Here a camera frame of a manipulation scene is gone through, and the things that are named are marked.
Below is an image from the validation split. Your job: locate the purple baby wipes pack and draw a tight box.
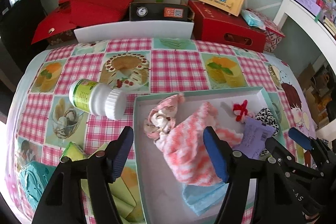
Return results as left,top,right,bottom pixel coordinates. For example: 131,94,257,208
233,117,276,160

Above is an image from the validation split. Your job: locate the pink white knitted cloth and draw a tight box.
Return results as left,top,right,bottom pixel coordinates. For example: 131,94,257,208
155,102,243,186

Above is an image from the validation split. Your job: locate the light green cloth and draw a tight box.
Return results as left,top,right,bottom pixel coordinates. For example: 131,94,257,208
80,173,145,223

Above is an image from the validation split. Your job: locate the black white leopard scrunchie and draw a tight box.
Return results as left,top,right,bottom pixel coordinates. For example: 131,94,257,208
255,108,280,136

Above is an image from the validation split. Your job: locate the blue face mask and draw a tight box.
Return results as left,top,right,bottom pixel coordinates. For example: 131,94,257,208
182,182,228,216

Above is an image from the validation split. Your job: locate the pink floral cloth bundle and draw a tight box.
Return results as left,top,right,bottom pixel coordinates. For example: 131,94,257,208
143,93,185,140

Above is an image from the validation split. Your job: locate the white green pill bottle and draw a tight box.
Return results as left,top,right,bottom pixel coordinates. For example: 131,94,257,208
68,79,127,121

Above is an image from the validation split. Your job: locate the white shallow tray teal rim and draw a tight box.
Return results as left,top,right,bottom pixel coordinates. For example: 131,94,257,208
133,87,277,223

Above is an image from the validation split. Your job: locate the patchwork cake print tablecloth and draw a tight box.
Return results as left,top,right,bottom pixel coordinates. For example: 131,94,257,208
5,38,315,223

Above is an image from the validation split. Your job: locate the red patterned gift box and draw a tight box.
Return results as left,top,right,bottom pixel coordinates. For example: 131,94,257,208
248,9,285,53

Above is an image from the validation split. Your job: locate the light blue wipes pack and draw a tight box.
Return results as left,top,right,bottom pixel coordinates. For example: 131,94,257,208
240,10,266,31

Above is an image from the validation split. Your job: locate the white foam board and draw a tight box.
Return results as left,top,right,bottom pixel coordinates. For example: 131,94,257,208
74,20,194,43

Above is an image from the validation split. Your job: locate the white shelf unit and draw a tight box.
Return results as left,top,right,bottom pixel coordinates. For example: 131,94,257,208
273,0,336,72

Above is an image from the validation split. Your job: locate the black box with QR label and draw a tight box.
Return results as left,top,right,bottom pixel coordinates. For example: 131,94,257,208
129,2,195,22

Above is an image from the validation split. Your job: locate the red pink hair tie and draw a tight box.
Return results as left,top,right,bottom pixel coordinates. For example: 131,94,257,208
232,99,255,122

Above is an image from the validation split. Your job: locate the red box with cutout handle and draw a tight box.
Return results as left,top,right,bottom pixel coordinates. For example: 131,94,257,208
188,0,266,52

